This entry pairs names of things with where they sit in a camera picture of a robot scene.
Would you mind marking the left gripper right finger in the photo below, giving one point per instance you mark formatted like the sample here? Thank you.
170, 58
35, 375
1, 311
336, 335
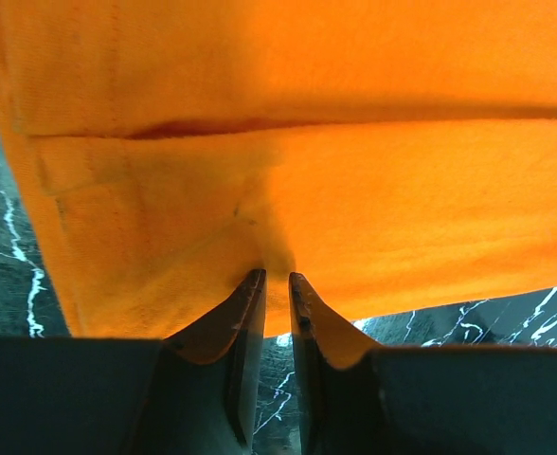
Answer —
338, 390

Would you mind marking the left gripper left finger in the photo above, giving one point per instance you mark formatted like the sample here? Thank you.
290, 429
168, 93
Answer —
203, 394

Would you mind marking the orange t shirt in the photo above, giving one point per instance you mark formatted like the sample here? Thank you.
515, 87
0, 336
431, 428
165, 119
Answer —
400, 154

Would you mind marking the black marble pattern mat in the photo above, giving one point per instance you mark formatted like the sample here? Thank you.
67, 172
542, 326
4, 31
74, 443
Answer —
29, 307

